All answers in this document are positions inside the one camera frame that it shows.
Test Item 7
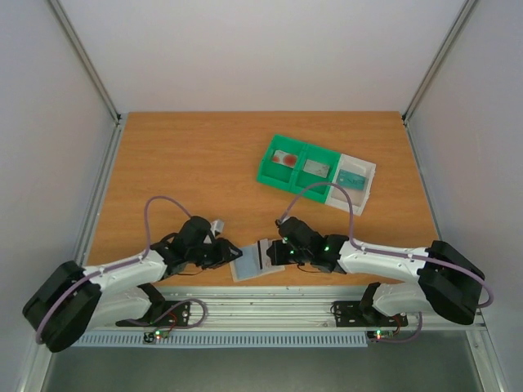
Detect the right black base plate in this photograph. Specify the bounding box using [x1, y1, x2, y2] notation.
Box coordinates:
[330, 301, 409, 327]

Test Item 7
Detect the green two-compartment bin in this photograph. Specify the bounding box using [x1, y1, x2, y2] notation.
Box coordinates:
[257, 135, 341, 194]

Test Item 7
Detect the purple cable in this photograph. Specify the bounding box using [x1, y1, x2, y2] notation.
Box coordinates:
[277, 182, 494, 308]
[35, 195, 193, 346]

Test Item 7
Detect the slotted grey cable duct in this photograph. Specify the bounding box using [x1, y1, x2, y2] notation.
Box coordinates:
[74, 331, 368, 349]

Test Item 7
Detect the card with red circles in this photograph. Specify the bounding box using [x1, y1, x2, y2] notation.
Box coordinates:
[271, 149, 298, 168]

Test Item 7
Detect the left aluminium frame post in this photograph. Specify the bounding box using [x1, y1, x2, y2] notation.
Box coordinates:
[47, 0, 121, 124]

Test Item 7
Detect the right small circuit board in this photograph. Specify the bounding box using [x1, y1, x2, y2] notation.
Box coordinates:
[367, 329, 399, 341]

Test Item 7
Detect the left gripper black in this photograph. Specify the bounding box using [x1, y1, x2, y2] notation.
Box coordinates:
[188, 238, 244, 270]

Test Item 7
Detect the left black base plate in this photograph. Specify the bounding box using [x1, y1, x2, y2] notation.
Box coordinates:
[116, 301, 190, 327]

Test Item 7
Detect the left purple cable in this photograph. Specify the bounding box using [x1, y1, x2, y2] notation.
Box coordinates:
[35, 195, 193, 346]

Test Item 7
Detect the white translucent bin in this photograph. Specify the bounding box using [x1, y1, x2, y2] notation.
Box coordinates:
[333, 154, 376, 216]

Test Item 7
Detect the small circuit board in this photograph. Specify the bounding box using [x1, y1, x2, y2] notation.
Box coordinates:
[367, 329, 399, 341]
[142, 330, 170, 344]

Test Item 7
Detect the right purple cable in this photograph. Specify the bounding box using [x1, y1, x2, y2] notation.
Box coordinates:
[277, 182, 494, 308]

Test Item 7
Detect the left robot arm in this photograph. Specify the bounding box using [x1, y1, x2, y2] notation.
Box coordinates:
[22, 216, 243, 353]

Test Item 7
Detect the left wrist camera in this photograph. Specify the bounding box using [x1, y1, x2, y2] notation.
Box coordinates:
[211, 220, 225, 236]

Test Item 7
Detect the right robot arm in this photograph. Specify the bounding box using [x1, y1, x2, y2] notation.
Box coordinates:
[266, 217, 485, 325]

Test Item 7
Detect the teal credit card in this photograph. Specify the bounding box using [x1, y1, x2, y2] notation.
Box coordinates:
[336, 170, 366, 190]

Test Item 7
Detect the aluminium frame post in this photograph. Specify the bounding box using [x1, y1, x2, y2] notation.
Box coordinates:
[47, 0, 121, 124]
[402, 0, 479, 127]

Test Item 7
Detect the left small circuit board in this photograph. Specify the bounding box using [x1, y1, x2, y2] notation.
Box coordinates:
[142, 330, 170, 344]

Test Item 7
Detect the grey card in bin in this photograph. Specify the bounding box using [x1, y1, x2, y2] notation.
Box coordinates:
[303, 159, 330, 178]

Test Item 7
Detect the right aluminium frame post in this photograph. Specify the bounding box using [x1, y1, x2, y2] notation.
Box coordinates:
[402, 0, 479, 127]

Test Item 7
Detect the beige leather card holder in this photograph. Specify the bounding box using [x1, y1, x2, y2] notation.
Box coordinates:
[230, 238, 285, 283]

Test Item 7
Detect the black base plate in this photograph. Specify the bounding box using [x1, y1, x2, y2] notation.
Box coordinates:
[330, 301, 409, 327]
[116, 301, 190, 327]

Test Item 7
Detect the aluminium front rail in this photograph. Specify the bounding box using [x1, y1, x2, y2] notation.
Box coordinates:
[81, 285, 487, 332]

